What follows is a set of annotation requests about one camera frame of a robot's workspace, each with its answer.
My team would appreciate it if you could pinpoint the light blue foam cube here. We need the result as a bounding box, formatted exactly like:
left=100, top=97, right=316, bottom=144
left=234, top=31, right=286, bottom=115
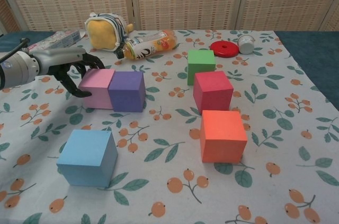
left=56, top=129, right=118, bottom=189

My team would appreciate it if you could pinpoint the orange foam cube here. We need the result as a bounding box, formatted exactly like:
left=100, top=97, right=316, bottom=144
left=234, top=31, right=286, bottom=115
left=200, top=110, right=248, bottom=163

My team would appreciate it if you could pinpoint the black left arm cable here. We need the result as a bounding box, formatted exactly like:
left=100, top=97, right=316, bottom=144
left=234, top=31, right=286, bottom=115
left=0, top=38, right=30, bottom=63

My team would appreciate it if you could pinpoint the floral print tablecloth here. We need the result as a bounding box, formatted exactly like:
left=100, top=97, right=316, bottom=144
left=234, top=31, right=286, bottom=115
left=0, top=29, right=339, bottom=224

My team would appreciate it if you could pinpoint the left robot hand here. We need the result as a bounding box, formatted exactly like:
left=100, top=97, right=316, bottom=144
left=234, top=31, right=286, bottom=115
left=33, top=46, right=106, bottom=98

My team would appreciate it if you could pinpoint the red disc with hole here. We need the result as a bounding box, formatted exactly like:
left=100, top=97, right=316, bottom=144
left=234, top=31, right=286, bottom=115
left=210, top=40, right=238, bottom=58

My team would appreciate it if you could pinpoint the purple foam cube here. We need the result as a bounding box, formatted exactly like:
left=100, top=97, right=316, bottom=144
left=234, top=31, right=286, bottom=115
left=108, top=71, right=146, bottom=113

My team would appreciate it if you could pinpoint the crimson foam cube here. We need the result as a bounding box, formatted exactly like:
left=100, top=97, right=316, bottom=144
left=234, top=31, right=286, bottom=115
left=192, top=70, right=234, bottom=115

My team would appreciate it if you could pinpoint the orange drink plastic bottle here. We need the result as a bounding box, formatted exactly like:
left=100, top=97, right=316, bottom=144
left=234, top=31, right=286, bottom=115
left=114, top=30, right=178, bottom=61

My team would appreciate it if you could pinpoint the small white jar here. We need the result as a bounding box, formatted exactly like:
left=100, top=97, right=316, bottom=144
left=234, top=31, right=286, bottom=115
left=237, top=34, right=255, bottom=55

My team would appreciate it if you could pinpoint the green foam cube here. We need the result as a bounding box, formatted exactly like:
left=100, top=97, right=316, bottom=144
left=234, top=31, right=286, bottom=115
left=187, top=50, right=216, bottom=86

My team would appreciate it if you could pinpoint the floral tissue pack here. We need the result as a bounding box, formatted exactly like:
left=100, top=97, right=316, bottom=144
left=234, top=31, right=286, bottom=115
left=26, top=28, right=82, bottom=51

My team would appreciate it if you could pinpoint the yellow plush toy striped shirt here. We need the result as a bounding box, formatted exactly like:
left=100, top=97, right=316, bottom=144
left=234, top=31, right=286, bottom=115
left=84, top=12, right=135, bottom=53

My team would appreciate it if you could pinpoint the pink foam cube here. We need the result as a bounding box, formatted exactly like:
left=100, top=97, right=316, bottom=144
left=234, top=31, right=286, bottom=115
left=78, top=68, right=116, bottom=110

